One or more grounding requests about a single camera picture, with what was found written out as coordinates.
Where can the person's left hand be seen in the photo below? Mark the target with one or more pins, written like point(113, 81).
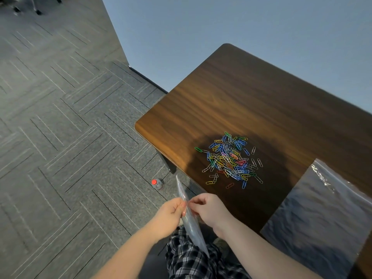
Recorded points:
point(165, 219)

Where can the person's right hand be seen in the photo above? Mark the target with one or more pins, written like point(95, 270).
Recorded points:
point(212, 213)

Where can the person's left thumb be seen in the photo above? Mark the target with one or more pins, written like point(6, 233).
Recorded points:
point(177, 202)

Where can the person's right thumb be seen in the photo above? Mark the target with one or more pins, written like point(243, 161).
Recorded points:
point(194, 209)

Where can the clear plastic zip bag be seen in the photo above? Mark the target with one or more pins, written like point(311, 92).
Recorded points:
point(194, 229)

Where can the person's right forearm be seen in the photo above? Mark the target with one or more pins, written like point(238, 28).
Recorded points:
point(261, 255)

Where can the person's left forearm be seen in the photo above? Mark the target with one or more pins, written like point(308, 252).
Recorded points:
point(130, 255)

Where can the red-capped clear bottle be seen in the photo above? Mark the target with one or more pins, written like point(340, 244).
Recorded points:
point(157, 183)

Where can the black table leg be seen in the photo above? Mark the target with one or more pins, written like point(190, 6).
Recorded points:
point(168, 164)

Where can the black white plaid trousers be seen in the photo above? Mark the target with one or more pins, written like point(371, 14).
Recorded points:
point(191, 265)

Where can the pile of coloured paper clips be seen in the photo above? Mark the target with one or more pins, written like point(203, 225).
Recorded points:
point(229, 159)

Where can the stack of clear plastic bags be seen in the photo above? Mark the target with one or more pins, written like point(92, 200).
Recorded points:
point(316, 223)

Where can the office chair wheeled base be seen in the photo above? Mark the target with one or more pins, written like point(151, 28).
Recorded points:
point(35, 4)

